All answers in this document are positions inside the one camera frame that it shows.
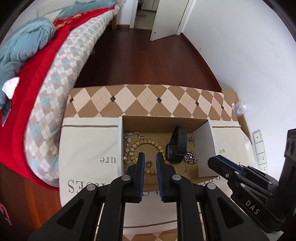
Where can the printed diamond pattern tablecloth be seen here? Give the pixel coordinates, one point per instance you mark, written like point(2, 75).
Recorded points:
point(99, 122)

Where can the white door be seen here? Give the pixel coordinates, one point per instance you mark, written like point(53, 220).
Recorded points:
point(169, 16)

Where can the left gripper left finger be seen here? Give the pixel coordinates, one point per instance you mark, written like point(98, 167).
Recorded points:
point(96, 213)

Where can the clear plastic bag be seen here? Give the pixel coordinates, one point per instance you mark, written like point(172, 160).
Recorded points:
point(239, 108)

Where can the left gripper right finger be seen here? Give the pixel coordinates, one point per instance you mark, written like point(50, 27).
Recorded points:
point(203, 212)

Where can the black smart band watch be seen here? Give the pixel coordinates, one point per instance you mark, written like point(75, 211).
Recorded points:
point(176, 149)

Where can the pink slippers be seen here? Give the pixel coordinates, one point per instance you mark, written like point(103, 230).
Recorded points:
point(5, 214)

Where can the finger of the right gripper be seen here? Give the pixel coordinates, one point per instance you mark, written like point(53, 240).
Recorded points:
point(227, 166)
point(232, 178)

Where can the teal blue duvet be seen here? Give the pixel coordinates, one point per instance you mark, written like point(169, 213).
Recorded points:
point(32, 36)

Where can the white tissue paper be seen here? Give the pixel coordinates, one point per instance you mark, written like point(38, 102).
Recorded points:
point(9, 87)

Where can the red blanket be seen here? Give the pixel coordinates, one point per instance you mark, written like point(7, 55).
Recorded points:
point(32, 76)

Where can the dark smartphone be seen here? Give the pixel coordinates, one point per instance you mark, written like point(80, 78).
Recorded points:
point(6, 111)

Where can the open cardboard box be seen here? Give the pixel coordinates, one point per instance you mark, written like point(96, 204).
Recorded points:
point(161, 150)

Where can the white power strip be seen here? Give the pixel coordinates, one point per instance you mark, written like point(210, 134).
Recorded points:
point(259, 151)

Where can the argyle patterned mattress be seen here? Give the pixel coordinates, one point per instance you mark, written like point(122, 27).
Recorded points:
point(41, 137)

